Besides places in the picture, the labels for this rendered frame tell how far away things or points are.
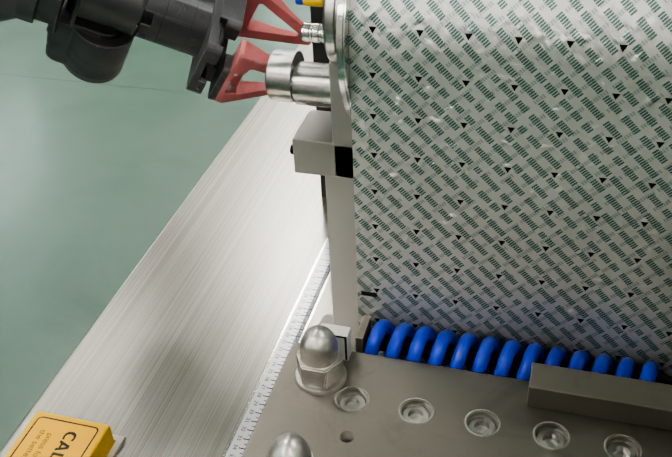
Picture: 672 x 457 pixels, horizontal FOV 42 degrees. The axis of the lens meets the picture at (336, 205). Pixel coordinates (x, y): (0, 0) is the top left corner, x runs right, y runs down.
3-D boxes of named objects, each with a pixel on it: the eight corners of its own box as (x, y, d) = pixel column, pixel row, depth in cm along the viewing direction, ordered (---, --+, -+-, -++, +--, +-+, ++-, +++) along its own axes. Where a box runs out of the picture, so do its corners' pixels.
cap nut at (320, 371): (304, 354, 64) (300, 307, 61) (352, 362, 63) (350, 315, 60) (288, 390, 61) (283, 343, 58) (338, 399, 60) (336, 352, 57)
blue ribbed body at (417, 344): (374, 341, 68) (373, 307, 66) (667, 389, 62) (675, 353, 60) (362, 373, 65) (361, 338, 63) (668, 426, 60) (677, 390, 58)
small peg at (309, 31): (298, 29, 61) (301, 45, 62) (336, 32, 61) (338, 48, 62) (303, 17, 62) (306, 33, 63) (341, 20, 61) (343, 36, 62)
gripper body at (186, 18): (205, 98, 76) (122, 70, 74) (221, 15, 82) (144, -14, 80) (229, 53, 71) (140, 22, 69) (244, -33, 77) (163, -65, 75)
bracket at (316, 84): (319, 322, 86) (299, 31, 68) (383, 333, 84) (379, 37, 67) (304, 358, 82) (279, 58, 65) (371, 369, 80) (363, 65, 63)
